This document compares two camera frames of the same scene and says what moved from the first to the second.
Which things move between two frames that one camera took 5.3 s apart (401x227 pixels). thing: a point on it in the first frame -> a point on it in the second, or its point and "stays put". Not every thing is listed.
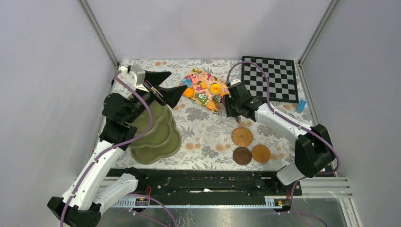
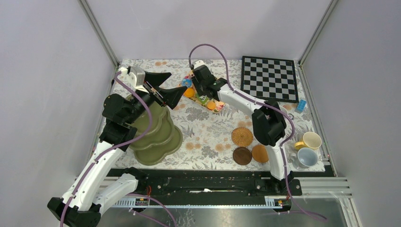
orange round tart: x=189 y=92 stays put
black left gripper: x=170 y=95 stays put
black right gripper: x=230 y=113 -> x=199 y=91
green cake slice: x=202 y=98 stays put
